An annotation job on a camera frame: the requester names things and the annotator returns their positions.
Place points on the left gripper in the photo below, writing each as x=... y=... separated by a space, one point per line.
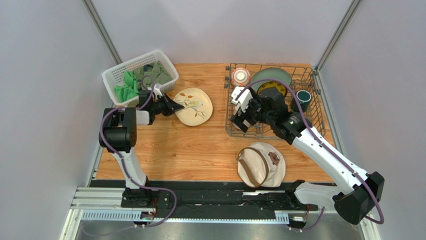
x=171 y=106

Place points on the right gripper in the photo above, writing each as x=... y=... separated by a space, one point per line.
x=242 y=117

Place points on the cream bird plate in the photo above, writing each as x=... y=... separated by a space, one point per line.
x=197 y=106

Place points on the light green flower plate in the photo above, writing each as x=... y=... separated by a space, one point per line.
x=272 y=73

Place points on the yellow patterned black-rim plate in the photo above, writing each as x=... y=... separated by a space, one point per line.
x=273 y=84

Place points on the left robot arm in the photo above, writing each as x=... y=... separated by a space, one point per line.
x=118 y=134

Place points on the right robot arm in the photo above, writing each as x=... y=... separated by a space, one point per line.
x=355 y=193

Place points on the olive green cloth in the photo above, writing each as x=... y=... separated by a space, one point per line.
x=154 y=72

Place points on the red white ceramic bowl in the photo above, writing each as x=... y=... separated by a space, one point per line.
x=240 y=77

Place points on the bright green cloth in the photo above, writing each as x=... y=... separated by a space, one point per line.
x=129 y=88

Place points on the dark green mug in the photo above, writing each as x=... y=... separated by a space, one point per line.
x=304 y=98

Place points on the white plastic basket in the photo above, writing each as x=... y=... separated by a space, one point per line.
x=121 y=80

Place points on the cream bucket hat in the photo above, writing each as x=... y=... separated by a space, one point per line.
x=261 y=165

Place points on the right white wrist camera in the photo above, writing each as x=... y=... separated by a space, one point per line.
x=240 y=98

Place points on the grey wire dish rack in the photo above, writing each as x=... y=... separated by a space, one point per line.
x=285 y=123

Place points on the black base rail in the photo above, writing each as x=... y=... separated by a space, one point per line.
x=208 y=199

